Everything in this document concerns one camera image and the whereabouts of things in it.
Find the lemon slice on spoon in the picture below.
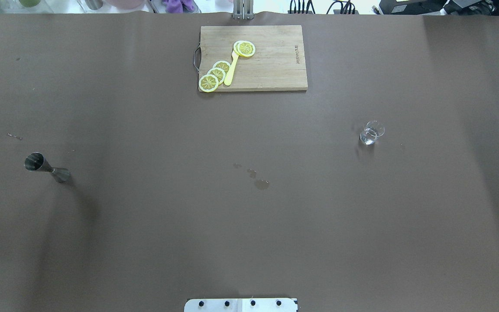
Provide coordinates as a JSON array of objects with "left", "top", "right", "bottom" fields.
[{"left": 233, "top": 41, "right": 256, "bottom": 57}]

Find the steel jigger measuring cup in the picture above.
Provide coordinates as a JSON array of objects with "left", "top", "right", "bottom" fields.
[{"left": 24, "top": 152, "right": 71, "bottom": 182}]

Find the aluminium frame post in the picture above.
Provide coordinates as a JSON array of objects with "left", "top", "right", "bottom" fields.
[{"left": 232, "top": 0, "right": 255, "bottom": 20}]

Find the lemon slice middle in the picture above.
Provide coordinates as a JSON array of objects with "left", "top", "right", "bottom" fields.
[{"left": 208, "top": 67, "right": 226, "bottom": 85}]

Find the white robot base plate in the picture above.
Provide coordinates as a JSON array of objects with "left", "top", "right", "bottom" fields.
[{"left": 184, "top": 298, "right": 299, "bottom": 312}]

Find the wooden cutting board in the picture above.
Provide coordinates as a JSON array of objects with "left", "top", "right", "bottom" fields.
[{"left": 199, "top": 25, "right": 308, "bottom": 92}]

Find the black power strip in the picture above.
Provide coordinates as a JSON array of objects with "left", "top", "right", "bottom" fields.
[{"left": 288, "top": 0, "right": 316, "bottom": 14}]

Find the clear glass cup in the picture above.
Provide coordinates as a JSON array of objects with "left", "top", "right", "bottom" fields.
[{"left": 359, "top": 120, "right": 386, "bottom": 146}]

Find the lemon slice front left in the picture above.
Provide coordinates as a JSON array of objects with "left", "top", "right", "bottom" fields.
[{"left": 198, "top": 74, "right": 220, "bottom": 93}]

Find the purple cloth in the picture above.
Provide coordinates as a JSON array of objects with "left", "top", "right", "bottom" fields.
[{"left": 161, "top": 0, "right": 199, "bottom": 14}]

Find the lemon slice rear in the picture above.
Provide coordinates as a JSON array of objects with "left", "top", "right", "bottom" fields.
[{"left": 213, "top": 60, "right": 230, "bottom": 73}]

